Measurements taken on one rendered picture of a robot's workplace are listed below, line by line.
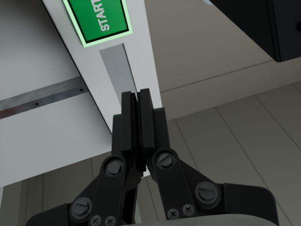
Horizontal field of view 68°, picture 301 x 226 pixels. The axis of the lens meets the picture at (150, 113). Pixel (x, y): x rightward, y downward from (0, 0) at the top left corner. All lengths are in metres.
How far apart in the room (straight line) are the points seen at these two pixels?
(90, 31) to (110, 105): 0.12
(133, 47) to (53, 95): 0.23
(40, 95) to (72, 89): 0.06
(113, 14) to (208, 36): 1.37
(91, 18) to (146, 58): 0.09
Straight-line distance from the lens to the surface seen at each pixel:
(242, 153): 1.92
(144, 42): 0.28
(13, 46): 0.44
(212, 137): 1.95
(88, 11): 0.25
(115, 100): 0.32
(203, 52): 1.66
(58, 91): 0.46
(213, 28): 1.59
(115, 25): 0.25
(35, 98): 0.47
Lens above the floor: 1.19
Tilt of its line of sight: 39 degrees down
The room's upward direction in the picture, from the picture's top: 159 degrees clockwise
